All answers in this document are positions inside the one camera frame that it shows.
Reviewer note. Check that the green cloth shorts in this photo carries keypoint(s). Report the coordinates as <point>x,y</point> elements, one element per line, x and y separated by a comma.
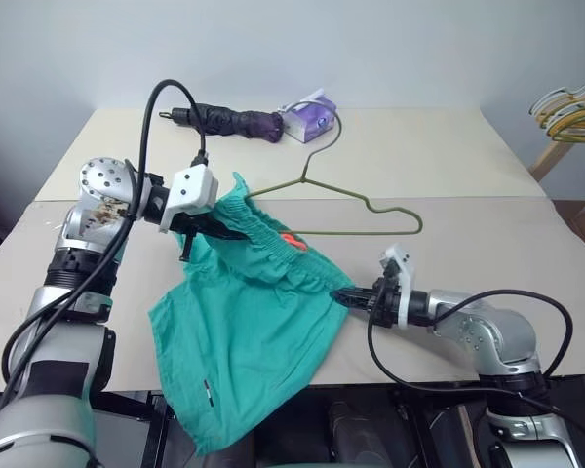
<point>244,341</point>

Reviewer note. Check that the wooden rack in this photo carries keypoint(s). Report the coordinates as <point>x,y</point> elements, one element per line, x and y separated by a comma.
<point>551,156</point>

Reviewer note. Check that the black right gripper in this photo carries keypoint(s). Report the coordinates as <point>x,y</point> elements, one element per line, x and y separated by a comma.
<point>385,302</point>

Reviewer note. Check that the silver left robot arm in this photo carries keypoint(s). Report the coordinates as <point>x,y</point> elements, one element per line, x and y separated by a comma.
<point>73,312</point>

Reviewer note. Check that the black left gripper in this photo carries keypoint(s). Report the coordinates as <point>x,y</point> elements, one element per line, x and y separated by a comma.
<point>187,223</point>

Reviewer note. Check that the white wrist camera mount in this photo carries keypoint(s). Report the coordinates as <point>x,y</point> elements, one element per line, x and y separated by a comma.
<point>403,265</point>
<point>192,187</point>

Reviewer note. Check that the brown cardboard box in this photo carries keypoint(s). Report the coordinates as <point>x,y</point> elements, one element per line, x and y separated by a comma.
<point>580,224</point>

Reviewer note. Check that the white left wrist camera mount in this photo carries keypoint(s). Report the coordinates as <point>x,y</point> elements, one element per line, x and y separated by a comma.
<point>192,187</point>

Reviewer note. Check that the bunch of hangers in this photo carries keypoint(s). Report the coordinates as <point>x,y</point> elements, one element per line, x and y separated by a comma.
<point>570,116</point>

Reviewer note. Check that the folded dark purple umbrella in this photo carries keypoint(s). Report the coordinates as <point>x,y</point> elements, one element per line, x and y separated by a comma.
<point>229,121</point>

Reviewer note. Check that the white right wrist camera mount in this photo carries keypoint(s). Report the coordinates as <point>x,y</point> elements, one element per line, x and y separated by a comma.
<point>403,265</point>

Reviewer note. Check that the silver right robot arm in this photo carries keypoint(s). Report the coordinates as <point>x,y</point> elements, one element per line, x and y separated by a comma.
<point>497,331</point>

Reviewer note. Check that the purple tissue box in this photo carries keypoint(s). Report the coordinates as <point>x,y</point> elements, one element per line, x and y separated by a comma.
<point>312,122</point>

